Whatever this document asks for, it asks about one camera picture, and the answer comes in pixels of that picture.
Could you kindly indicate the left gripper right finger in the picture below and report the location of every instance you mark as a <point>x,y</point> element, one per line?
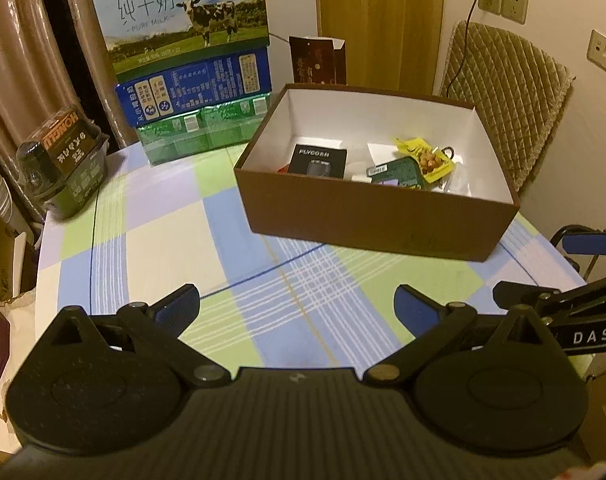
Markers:
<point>435,328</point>

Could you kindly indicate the blue milk carton box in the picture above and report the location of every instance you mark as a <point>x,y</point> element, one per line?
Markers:
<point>192,86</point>

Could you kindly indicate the dark red gift bag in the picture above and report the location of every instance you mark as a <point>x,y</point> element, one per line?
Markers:
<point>318,60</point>

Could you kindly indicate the white cow milk carton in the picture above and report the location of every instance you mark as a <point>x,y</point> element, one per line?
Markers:
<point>146,36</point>

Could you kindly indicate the yellow snack packet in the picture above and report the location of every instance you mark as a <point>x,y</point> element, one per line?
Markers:
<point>434,163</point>

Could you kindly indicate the green drink pack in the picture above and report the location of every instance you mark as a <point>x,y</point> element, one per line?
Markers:
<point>203,130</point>

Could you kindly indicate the dark green tape package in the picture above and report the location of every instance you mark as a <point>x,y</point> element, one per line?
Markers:
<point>405,169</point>

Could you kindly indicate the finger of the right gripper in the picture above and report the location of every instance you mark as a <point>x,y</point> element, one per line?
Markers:
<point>585,243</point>
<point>509,294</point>

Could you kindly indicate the purple tube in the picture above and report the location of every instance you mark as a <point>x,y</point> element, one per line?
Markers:
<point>393,182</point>

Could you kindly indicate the beige curtain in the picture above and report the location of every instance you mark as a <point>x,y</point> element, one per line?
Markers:
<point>52,55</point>

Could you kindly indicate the brown cardboard box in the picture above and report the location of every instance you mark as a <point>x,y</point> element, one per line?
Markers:
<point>367,215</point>

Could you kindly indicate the checkered tablecloth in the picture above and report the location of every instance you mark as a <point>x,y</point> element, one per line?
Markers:
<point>265,301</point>

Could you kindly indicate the dark green snack tray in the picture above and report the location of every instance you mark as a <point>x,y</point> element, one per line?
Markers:
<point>63,162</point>

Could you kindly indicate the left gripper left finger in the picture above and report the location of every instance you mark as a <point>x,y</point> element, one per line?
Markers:
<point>155,332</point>

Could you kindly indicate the black product box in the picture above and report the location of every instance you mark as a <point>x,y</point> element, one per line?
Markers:
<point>316,161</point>

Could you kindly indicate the clear plastic bag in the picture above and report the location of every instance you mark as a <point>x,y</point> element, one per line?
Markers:
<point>457,182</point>

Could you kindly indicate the wall power socket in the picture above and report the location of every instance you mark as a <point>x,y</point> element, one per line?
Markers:
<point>513,10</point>

